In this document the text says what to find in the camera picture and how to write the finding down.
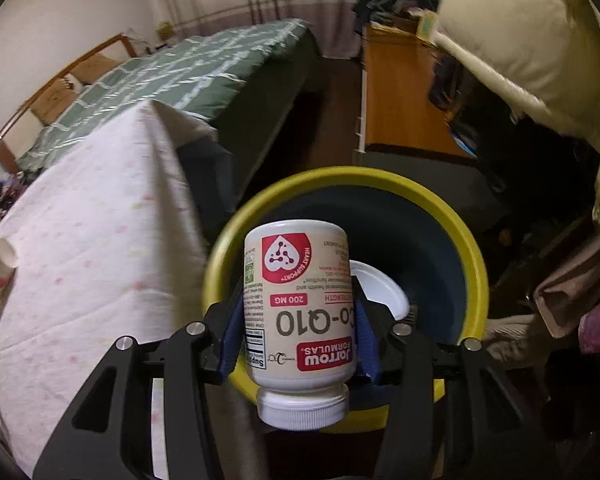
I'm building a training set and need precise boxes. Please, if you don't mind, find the wooden low cabinet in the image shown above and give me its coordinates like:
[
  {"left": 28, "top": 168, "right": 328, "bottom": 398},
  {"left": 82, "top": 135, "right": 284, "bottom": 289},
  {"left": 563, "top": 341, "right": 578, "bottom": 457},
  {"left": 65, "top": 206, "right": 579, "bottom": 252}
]
[{"left": 358, "top": 24, "right": 474, "bottom": 166}]

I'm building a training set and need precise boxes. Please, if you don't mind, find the white plastic lid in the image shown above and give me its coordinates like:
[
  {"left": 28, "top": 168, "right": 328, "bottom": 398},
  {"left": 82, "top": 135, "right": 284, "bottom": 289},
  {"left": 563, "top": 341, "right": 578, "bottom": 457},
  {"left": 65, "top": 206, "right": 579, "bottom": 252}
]
[{"left": 350, "top": 260, "right": 410, "bottom": 321}]

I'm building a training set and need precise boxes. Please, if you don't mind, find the brown pillow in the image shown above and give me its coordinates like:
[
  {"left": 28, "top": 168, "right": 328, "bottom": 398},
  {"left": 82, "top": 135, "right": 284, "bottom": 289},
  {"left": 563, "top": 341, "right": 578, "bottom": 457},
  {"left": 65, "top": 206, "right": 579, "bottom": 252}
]
[
  {"left": 30, "top": 78, "right": 78, "bottom": 126},
  {"left": 71, "top": 53, "right": 121, "bottom": 84}
]

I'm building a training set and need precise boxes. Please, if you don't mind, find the small green box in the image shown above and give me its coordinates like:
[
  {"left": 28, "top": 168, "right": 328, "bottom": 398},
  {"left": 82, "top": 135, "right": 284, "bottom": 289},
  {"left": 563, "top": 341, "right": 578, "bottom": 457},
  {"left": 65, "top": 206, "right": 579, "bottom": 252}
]
[{"left": 416, "top": 10, "right": 438, "bottom": 44}]

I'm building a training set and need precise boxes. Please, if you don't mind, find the wooden headboard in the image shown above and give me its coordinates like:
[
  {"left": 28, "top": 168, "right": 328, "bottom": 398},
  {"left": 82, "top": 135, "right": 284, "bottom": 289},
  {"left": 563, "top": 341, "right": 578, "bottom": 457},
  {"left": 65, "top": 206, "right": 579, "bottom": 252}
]
[{"left": 0, "top": 34, "right": 143, "bottom": 174}]

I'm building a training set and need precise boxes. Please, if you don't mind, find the white dotted table cloth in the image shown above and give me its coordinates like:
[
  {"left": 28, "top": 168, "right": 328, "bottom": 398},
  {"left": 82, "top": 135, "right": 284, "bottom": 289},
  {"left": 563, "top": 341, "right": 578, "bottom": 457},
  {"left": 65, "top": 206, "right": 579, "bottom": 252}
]
[{"left": 0, "top": 101, "right": 216, "bottom": 474}]

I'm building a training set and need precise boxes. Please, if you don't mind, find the brown pillow right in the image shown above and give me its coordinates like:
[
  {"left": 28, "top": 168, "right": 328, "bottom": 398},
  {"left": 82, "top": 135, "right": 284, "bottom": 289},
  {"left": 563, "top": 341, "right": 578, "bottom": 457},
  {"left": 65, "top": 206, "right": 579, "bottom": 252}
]
[{"left": 71, "top": 53, "right": 121, "bottom": 84}]

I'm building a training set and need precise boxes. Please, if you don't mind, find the brown pillow left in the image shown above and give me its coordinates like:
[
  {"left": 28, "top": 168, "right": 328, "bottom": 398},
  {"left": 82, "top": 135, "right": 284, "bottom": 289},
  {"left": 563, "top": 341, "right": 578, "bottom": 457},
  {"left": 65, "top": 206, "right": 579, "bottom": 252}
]
[{"left": 30, "top": 78, "right": 78, "bottom": 126}]

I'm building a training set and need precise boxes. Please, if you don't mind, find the cream puffer jacket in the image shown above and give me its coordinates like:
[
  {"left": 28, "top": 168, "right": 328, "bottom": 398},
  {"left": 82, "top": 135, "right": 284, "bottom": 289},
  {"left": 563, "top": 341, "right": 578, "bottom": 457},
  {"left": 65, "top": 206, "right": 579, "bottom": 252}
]
[{"left": 434, "top": 0, "right": 600, "bottom": 227}]

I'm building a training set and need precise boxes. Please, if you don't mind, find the green plaid bed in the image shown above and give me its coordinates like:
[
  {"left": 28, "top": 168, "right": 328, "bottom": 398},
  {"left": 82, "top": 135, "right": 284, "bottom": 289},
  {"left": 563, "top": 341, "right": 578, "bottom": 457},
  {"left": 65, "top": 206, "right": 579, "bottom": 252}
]
[{"left": 17, "top": 17, "right": 326, "bottom": 181}]

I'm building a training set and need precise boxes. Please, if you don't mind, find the yellow rimmed trash bin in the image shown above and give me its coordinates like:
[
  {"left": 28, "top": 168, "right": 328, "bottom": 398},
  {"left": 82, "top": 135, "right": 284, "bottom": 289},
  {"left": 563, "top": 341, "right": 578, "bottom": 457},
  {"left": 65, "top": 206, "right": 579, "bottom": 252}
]
[{"left": 204, "top": 166, "right": 489, "bottom": 432}]

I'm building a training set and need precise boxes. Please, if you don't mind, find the white supplement bottle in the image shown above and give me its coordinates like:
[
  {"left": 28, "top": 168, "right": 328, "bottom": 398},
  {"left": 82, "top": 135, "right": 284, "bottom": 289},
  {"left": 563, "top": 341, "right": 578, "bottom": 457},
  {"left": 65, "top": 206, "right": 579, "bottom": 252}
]
[{"left": 242, "top": 220, "right": 356, "bottom": 431}]

